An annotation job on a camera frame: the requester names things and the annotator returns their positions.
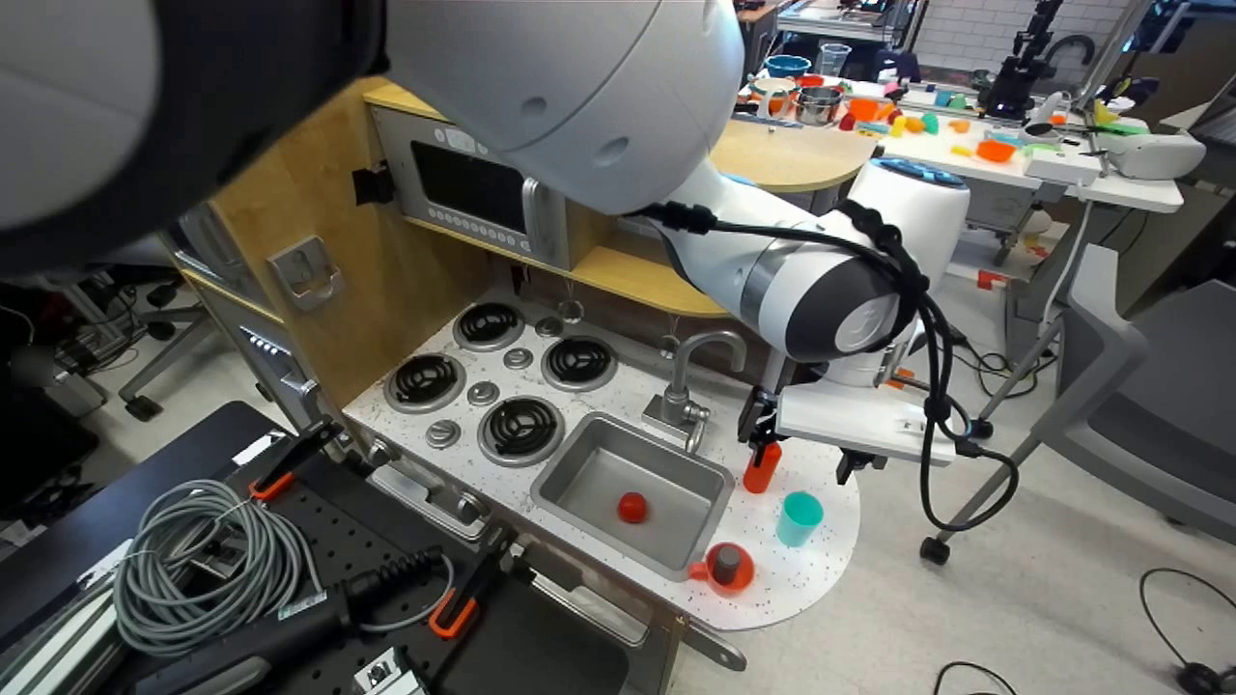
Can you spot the blue bowl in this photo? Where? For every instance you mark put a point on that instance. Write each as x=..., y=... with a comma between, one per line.
x=788, y=64

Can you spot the silver toy microwave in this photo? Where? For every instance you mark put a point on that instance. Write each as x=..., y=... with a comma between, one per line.
x=478, y=193

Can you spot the grey toy control panel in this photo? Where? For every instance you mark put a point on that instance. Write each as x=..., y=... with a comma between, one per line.
x=274, y=360

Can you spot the black toy stove burner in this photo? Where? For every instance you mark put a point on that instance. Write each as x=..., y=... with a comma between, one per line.
x=425, y=380
x=581, y=360
x=520, y=429
x=488, y=327

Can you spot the red toy cup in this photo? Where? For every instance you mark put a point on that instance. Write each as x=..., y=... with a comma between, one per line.
x=761, y=470

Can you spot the black camera stand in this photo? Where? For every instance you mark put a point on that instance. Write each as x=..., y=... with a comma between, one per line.
x=1026, y=69

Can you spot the grey square wall plate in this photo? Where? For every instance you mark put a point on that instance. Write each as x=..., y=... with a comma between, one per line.
x=307, y=270

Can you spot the aluminium rail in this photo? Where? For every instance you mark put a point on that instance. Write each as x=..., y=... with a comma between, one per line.
x=58, y=642

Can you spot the black cylindrical tool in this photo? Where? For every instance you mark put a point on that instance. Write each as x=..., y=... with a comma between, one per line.
x=243, y=651

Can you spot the small orange ball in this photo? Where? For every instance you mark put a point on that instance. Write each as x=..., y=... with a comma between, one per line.
x=631, y=507

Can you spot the grey stove knob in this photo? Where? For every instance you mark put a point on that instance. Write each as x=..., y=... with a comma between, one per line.
x=520, y=358
x=442, y=432
x=484, y=390
x=551, y=327

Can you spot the silver toy oven door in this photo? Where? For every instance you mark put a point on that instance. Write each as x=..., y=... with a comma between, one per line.
x=219, y=254

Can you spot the grey office chair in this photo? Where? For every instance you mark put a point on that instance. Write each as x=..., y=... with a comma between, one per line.
x=1146, y=425

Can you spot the white device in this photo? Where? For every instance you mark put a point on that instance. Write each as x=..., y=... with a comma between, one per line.
x=1154, y=156

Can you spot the orange toy container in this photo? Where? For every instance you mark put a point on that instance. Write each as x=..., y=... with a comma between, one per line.
x=869, y=115

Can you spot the orange bracket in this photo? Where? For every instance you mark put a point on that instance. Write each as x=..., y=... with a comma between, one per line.
x=907, y=380

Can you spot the white plug block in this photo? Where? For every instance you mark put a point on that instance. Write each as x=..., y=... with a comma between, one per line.
x=383, y=673

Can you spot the wooden toy kitchen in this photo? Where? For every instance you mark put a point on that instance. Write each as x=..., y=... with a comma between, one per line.
x=386, y=284

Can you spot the black swivel chair base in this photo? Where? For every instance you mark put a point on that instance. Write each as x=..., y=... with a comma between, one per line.
x=160, y=368

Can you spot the grey toy sink basin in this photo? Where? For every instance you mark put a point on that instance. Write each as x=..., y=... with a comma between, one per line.
x=603, y=470

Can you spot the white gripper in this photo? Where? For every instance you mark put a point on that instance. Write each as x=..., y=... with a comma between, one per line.
x=861, y=425

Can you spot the blue plastic cup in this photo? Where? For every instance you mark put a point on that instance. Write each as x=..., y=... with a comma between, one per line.
x=798, y=520

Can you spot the orange cup with grey insert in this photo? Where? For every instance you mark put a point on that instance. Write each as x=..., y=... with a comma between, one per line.
x=729, y=570

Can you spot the grey toy faucet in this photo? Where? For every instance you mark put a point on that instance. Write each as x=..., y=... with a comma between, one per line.
x=677, y=389

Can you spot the orange toy block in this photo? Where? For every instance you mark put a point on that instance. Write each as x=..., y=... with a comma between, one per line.
x=999, y=151

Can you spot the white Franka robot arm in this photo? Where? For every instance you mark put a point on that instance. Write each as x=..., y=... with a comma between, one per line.
x=542, y=80

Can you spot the black clip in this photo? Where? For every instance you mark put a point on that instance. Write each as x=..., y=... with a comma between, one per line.
x=371, y=187

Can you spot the black clamp with orange grip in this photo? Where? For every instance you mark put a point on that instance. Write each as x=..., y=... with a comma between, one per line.
x=464, y=598
x=290, y=466

